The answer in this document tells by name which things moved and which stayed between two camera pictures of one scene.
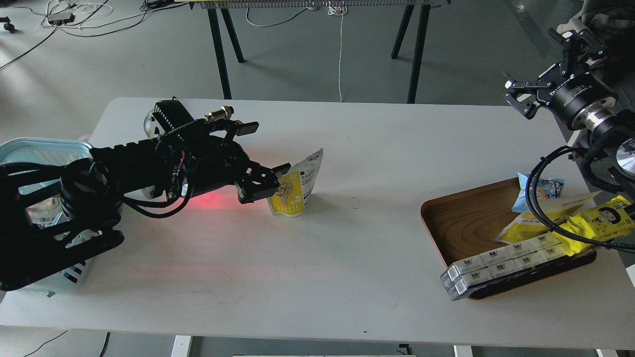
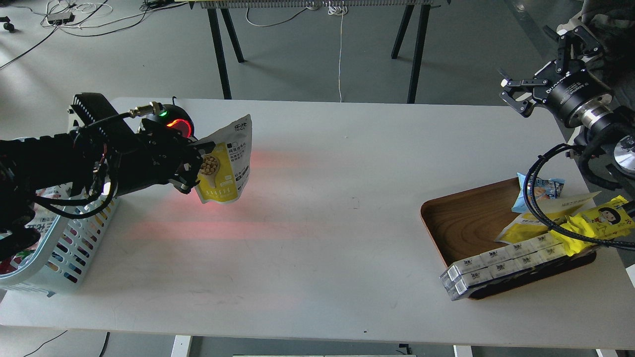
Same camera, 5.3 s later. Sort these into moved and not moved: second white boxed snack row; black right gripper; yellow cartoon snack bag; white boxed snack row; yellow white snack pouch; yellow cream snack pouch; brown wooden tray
Moved: yellow white snack pouch
Not moved: white boxed snack row; yellow cartoon snack bag; yellow cream snack pouch; black right gripper; brown wooden tray; second white boxed snack row
